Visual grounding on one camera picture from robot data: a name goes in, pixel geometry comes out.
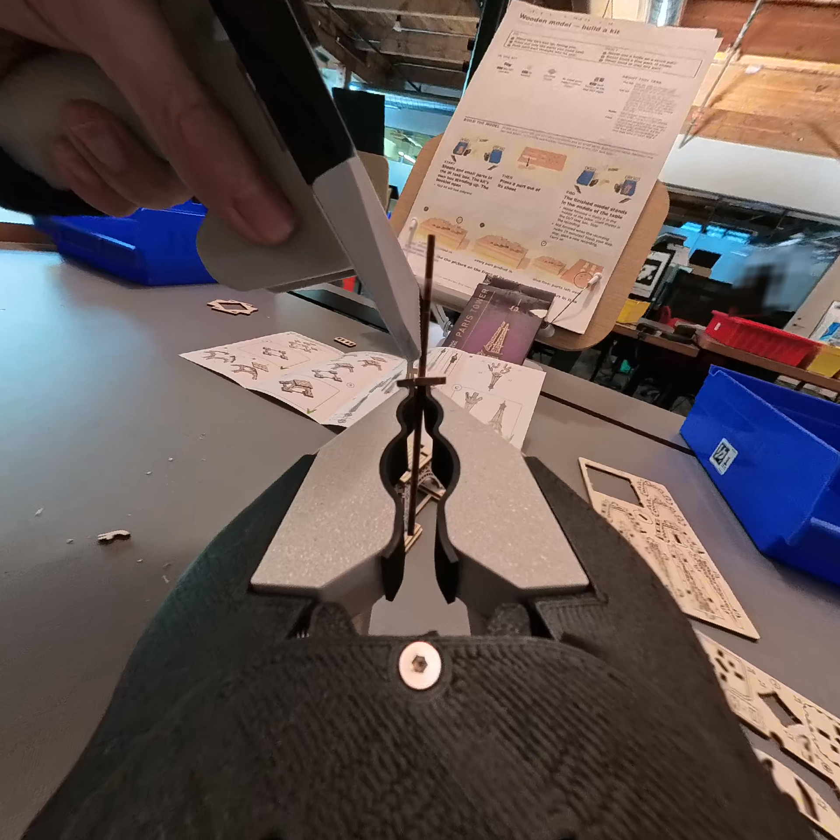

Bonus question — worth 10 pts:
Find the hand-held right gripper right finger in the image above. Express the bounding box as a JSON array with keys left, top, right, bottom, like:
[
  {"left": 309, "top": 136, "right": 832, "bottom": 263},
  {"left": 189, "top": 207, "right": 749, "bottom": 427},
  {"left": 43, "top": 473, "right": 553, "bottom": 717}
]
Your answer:
[{"left": 427, "top": 386, "right": 593, "bottom": 618}]

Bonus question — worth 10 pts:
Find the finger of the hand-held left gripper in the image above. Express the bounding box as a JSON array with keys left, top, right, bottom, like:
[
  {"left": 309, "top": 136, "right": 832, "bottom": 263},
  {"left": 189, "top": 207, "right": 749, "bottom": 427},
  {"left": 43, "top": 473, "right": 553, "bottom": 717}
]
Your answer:
[{"left": 196, "top": 155, "right": 424, "bottom": 361}]

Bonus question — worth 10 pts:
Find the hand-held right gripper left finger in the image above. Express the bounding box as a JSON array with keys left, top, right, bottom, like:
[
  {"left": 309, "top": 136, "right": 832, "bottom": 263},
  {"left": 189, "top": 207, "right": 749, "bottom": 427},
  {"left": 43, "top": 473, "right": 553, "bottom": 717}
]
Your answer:
[{"left": 248, "top": 386, "right": 414, "bottom": 616}]

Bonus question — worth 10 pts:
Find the wooden tower spire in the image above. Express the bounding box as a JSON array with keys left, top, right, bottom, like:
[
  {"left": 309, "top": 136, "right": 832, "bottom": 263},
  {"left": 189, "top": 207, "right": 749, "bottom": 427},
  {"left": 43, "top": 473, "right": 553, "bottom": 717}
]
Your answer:
[{"left": 395, "top": 233, "right": 447, "bottom": 536}]

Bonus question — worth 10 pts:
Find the grey desk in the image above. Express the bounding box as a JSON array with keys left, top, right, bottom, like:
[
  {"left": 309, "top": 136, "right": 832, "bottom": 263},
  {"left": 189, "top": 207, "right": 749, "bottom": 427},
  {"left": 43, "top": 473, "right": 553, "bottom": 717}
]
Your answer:
[{"left": 0, "top": 249, "right": 840, "bottom": 840}]

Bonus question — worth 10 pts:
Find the task instruction sheet on stand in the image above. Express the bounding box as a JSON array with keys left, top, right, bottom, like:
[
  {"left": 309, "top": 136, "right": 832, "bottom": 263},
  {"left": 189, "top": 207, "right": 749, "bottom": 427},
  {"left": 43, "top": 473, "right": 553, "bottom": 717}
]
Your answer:
[{"left": 389, "top": 134, "right": 670, "bottom": 352}]

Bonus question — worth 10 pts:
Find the person's left hand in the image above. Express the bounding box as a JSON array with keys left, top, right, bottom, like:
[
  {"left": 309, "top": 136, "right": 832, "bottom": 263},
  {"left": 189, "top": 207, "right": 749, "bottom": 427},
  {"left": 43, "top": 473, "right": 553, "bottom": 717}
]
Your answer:
[{"left": 0, "top": 0, "right": 295, "bottom": 248}]

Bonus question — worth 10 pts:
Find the black monitor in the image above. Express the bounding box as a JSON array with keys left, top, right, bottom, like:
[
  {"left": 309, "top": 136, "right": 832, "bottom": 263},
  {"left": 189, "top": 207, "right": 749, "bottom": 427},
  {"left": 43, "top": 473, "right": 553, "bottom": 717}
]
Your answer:
[{"left": 331, "top": 87, "right": 386, "bottom": 155}]

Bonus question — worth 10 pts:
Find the wooden tower base model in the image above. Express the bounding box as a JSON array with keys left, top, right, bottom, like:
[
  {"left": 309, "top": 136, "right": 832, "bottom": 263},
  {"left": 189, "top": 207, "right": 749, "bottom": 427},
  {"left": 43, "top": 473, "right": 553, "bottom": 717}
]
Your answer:
[{"left": 397, "top": 436, "right": 447, "bottom": 555}]

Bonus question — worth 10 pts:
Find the instruction booklet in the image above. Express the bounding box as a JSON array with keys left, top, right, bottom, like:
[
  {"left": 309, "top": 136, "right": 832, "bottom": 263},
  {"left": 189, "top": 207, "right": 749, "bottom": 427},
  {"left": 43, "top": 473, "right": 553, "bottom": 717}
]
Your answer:
[{"left": 179, "top": 331, "right": 547, "bottom": 450}]

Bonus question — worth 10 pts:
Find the purple model kit box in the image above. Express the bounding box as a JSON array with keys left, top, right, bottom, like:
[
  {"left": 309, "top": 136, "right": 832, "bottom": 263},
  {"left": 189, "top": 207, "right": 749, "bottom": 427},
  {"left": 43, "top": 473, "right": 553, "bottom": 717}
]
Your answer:
[{"left": 441, "top": 277, "right": 557, "bottom": 366}]

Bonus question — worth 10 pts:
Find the large wooden parts sheet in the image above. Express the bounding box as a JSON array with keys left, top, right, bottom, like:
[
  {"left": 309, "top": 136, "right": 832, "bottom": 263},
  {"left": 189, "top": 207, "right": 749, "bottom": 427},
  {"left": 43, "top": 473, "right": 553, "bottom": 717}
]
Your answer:
[{"left": 579, "top": 457, "right": 761, "bottom": 641}]

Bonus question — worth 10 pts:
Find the printed instruction sheet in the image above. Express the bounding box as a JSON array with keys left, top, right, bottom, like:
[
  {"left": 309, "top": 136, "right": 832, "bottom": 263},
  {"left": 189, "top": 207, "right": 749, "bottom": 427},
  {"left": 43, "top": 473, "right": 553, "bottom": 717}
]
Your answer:
[{"left": 398, "top": 0, "right": 723, "bottom": 336}]

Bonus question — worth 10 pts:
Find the blue plastic bin with tag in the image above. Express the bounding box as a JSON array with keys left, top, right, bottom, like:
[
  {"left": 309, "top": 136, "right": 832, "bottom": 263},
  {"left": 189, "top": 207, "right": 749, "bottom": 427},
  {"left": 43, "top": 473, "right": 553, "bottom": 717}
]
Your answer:
[{"left": 679, "top": 364, "right": 840, "bottom": 585}]

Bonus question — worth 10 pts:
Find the black and white marker sign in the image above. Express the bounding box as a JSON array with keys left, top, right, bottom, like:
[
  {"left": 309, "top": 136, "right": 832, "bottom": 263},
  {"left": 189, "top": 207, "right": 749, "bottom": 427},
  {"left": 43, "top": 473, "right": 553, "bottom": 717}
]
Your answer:
[{"left": 631, "top": 248, "right": 673, "bottom": 296}]

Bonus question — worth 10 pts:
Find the red plastic bin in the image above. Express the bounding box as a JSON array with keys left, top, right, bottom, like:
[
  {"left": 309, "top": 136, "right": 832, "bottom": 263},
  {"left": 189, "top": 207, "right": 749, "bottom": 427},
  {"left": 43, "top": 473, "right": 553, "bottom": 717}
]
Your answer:
[{"left": 707, "top": 310, "right": 821, "bottom": 367}]

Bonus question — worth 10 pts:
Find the wooden parts sheet with arches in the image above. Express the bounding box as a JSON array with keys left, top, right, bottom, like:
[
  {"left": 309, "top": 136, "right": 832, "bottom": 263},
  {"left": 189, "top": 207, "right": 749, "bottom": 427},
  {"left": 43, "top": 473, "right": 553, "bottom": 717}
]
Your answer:
[{"left": 696, "top": 630, "right": 840, "bottom": 788}]

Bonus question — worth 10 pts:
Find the small wooden parts sheet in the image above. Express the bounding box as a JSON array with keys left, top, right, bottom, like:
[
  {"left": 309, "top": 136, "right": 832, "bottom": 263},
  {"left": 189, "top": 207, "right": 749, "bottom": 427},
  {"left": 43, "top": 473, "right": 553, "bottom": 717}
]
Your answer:
[{"left": 755, "top": 748, "right": 840, "bottom": 840}]

